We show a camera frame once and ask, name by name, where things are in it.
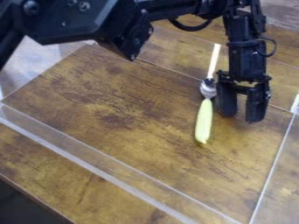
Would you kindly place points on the clear acrylic enclosure wall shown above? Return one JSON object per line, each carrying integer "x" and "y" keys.
{"x": 97, "y": 135}

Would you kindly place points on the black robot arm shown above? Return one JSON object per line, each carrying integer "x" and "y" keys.
{"x": 119, "y": 24}

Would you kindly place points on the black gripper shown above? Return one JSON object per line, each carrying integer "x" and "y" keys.
{"x": 249, "y": 50}

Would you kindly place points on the green handled metal spoon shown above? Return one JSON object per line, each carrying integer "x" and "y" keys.
{"x": 205, "y": 115}

